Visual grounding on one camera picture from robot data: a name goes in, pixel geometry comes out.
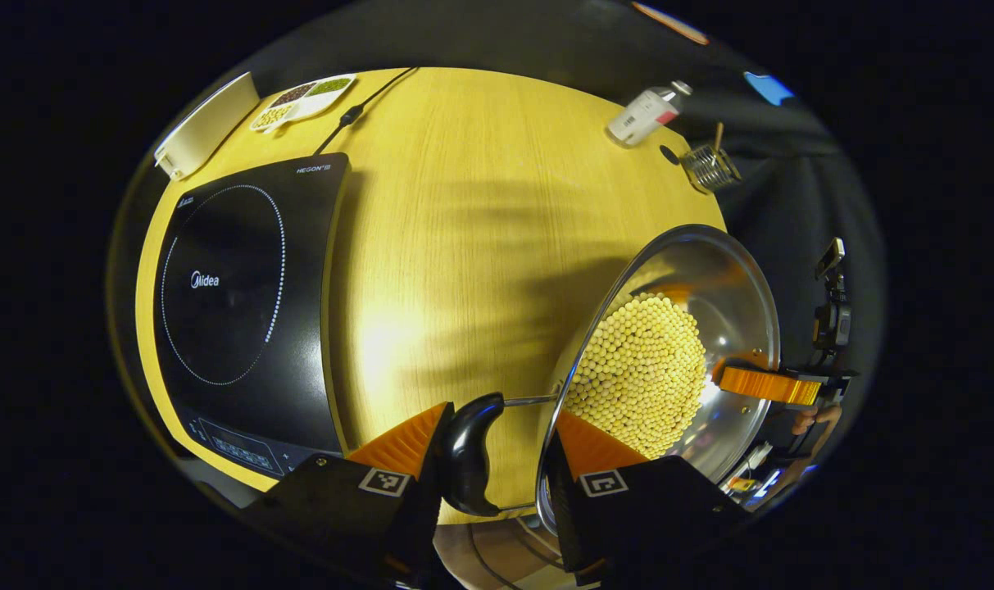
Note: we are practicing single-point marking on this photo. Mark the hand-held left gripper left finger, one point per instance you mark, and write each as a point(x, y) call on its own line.
point(341, 504)

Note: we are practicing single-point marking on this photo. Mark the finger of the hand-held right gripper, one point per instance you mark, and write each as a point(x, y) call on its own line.
point(767, 385)

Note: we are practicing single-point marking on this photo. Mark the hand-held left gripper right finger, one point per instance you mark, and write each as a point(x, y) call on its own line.
point(566, 508)

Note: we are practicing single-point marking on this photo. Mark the black induction cooktop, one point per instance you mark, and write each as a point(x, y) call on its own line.
point(234, 287)

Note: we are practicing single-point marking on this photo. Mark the pile of yellow soybeans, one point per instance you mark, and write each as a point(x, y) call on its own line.
point(636, 369)

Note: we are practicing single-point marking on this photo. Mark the clear glass cup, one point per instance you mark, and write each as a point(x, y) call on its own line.
point(710, 168)

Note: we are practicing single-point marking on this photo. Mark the thin wooden stick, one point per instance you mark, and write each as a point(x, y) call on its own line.
point(718, 135)

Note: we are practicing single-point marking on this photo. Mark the small black round disc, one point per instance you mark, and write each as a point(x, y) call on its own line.
point(669, 154)

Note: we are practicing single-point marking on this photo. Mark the small clear bottle pink label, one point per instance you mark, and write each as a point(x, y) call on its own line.
point(644, 115)

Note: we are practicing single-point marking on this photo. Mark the white toaster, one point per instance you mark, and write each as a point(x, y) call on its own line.
point(206, 127)

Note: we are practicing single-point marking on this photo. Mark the white divided dish of beans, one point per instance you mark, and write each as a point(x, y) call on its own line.
point(320, 97)

